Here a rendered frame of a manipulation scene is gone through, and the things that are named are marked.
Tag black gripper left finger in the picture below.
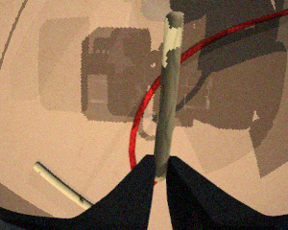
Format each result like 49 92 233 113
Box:
0 154 156 230

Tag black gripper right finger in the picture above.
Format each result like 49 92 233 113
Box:
166 156 288 230

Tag pale wooden stick with red string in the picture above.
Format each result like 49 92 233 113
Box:
129 9 288 184

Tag pale yellow thin stick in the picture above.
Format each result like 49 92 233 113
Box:
33 162 91 210

